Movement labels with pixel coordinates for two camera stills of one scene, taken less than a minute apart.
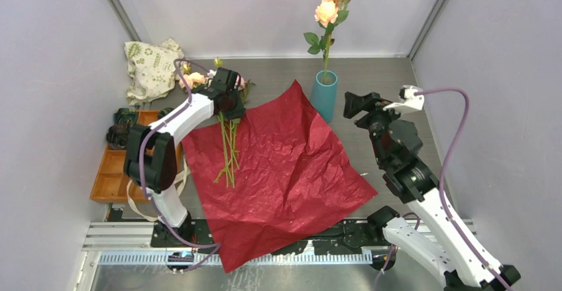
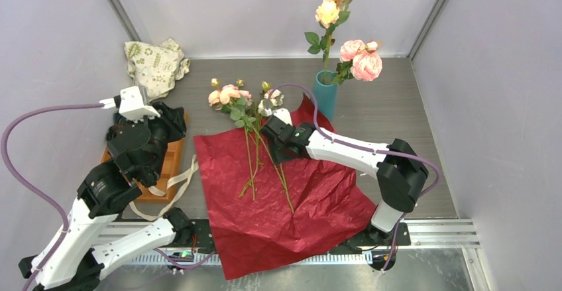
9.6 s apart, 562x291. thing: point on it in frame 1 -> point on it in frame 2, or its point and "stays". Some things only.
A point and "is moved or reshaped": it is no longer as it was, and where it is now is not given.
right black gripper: (372, 103) -> (283, 157)
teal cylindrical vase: (323, 94) stays
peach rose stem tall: (331, 10) stays
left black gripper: (239, 110) -> (173, 117)
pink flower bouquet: (190, 80) -> (234, 101)
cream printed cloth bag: (152, 69) stays
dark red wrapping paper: (293, 179) is moved or reshaped
